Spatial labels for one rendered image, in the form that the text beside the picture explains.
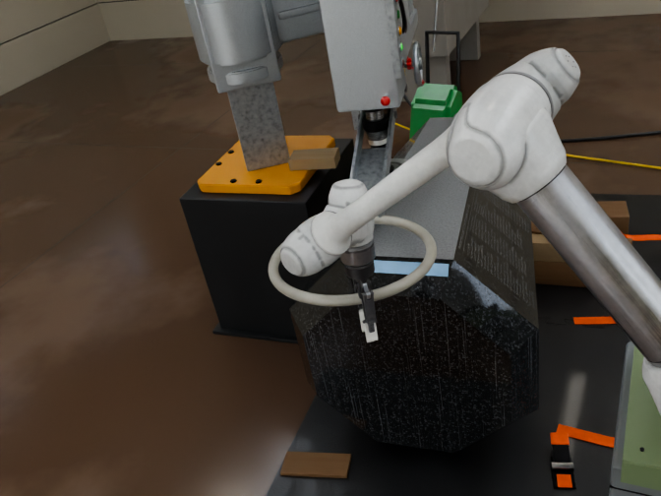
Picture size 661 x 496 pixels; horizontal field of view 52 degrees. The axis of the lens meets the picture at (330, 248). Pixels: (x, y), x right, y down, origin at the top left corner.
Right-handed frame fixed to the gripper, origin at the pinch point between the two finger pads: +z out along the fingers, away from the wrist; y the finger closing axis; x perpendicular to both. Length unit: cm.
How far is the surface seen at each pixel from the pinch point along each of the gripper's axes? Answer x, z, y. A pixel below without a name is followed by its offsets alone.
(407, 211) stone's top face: -29, -4, 53
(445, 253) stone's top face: -30.8, -1.8, 23.7
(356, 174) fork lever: -15, -16, 64
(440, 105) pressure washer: -100, 16, 216
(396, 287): -8.9, -9.5, -0.3
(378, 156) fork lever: -25, -19, 69
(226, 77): 19, -44, 122
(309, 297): 13.6, -9.7, 5.0
